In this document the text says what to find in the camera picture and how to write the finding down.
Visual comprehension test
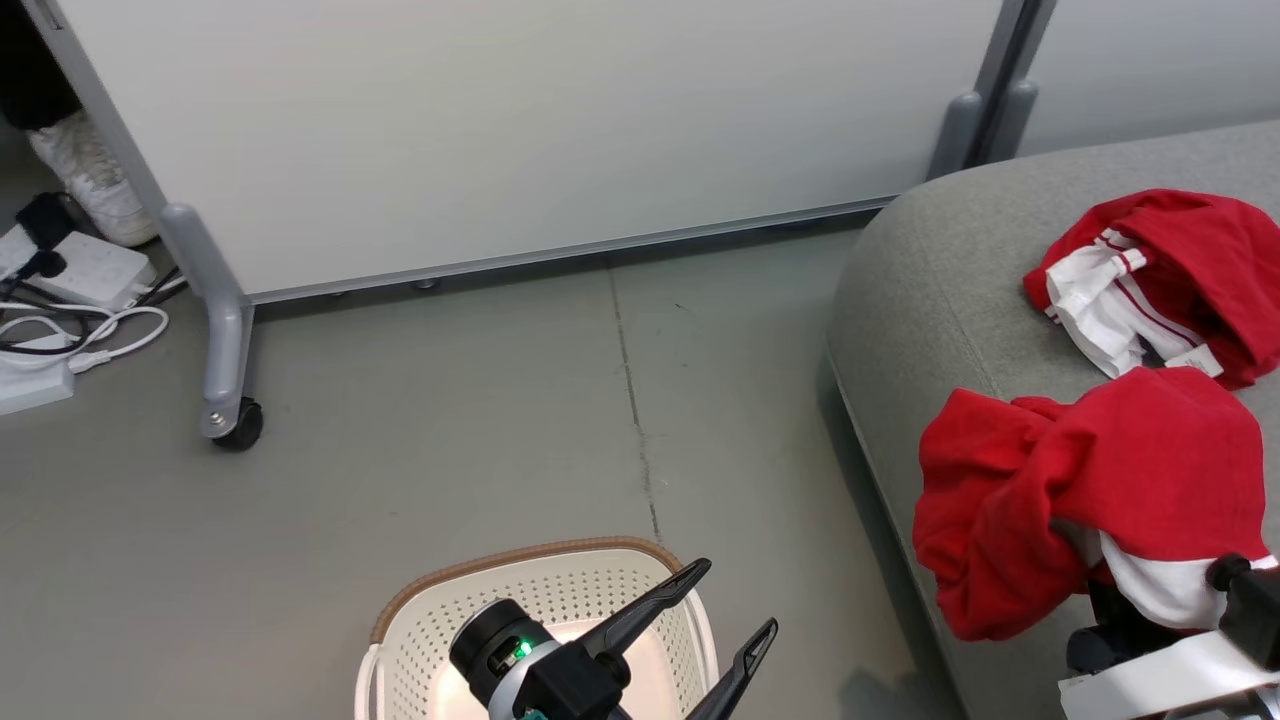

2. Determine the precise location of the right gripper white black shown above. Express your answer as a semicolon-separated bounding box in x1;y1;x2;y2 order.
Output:
1058;583;1280;720

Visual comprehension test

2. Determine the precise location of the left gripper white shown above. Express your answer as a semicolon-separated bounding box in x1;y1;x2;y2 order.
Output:
510;557;780;720

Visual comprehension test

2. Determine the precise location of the red garment with white lining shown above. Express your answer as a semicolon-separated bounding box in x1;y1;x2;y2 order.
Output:
911;365;1280;643

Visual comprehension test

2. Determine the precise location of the red garment with striped trim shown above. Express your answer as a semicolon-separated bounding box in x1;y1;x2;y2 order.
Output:
1023;188;1280;392

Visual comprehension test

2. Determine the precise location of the white perforated laundry basket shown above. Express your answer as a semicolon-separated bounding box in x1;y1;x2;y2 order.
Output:
354;536;722;720

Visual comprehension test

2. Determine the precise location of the grey fabric sofa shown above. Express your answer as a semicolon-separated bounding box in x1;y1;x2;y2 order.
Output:
826;120;1280;720

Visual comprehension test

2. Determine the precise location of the black caster wheel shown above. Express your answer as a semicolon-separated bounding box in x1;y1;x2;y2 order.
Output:
210;397;265;452

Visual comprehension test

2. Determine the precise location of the white partition panel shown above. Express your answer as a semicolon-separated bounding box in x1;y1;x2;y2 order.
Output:
1015;0;1280;159
20;0;1031;307

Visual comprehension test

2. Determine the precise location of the white power strip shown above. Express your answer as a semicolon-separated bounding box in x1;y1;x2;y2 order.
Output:
0;359;78;417
30;231;159;312

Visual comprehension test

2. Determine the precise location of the white sneaker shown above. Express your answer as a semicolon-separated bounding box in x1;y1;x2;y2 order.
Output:
27;108;161;249

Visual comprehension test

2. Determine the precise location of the black plug adapter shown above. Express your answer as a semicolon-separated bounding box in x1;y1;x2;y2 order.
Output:
14;191;77;253

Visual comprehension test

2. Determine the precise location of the black trouser leg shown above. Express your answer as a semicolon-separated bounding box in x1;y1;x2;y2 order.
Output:
0;0;84;132

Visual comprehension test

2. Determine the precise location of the black floor cable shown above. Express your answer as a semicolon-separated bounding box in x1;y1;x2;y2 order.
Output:
0;264;188;357

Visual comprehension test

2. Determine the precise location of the white power cable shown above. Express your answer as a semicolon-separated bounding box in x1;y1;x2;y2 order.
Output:
0;304;171;377

